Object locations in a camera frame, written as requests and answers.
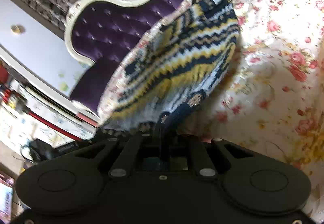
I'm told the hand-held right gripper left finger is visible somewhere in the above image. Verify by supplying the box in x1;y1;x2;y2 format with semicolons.
73;123;165;177

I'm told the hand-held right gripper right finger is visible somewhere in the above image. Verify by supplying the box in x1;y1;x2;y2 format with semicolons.
164;134;254;179

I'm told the yellow navy patterned knit sweater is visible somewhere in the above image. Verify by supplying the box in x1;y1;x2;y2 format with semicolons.
97;0;241;138

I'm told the black box device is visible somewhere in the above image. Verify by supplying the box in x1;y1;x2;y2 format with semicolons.
21;138;79;162

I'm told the red metal pole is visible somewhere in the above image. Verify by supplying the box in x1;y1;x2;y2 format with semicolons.
0;86;85;141

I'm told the purple tufted velvet sofa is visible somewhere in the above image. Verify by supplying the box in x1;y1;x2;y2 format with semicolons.
64;0;245;115

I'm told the floral print blanket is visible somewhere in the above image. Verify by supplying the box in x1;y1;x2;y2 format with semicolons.
177;0;324;222

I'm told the white cabinet with stickers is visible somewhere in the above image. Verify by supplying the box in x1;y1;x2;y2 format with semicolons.
0;0;86;98

